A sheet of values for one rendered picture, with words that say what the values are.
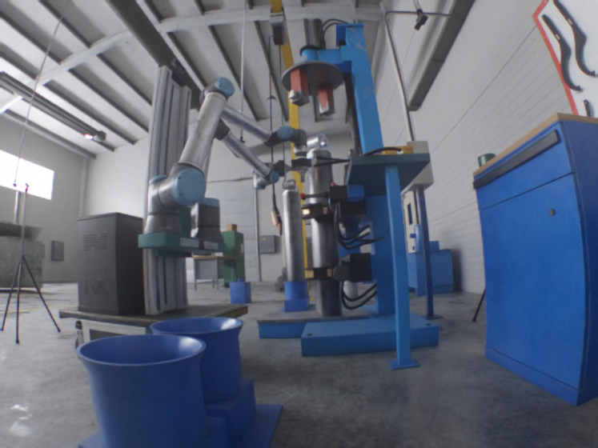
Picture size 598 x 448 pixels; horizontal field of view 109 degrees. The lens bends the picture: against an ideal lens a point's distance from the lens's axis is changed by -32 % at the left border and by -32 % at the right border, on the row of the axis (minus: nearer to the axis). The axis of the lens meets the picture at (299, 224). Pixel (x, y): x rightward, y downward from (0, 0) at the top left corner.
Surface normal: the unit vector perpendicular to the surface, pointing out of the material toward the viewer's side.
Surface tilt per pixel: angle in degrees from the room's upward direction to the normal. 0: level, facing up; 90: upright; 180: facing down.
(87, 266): 90
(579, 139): 90
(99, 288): 90
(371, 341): 90
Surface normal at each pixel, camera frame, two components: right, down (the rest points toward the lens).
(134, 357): 0.59, -0.15
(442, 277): -0.09, -0.13
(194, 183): 0.77, -0.05
